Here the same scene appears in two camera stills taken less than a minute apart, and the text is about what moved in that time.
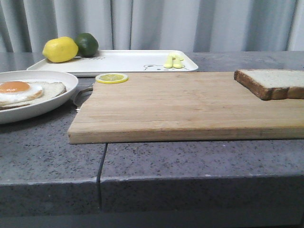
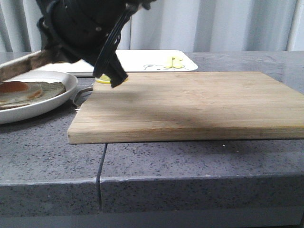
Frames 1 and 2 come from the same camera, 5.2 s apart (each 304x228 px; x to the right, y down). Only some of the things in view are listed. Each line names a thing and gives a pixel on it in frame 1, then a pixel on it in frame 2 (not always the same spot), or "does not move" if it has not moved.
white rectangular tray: x=121 y=61 does not move
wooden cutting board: x=171 y=107 does not move
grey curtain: x=25 y=25 does not move
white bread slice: x=272 y=84 -> x=24 y=64
